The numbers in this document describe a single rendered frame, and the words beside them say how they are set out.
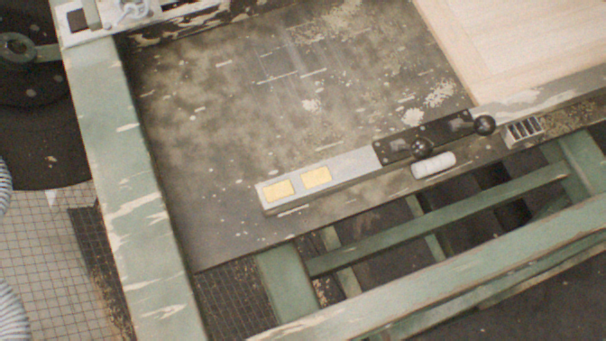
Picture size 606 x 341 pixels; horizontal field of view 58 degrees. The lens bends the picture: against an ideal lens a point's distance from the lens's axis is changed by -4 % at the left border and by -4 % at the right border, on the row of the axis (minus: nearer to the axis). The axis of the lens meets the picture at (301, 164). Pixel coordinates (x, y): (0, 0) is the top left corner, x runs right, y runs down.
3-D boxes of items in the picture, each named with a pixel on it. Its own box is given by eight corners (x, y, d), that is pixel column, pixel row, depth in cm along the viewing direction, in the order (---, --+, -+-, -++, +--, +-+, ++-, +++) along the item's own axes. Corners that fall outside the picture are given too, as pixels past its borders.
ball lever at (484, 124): (463, 132, 105) (503, 133, 91) (446, 138, 104) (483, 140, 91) (458, 112, 104) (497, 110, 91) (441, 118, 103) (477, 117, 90)
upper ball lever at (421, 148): (407, 152, 102) (439, 156, 89) (388, 159, 102) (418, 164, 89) (401, 133, 102) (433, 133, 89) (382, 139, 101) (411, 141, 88)
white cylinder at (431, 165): (416, 181, 103) (454, 168, 105) (419, 175, 101) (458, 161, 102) (408, 168, 105) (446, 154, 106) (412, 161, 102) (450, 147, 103)
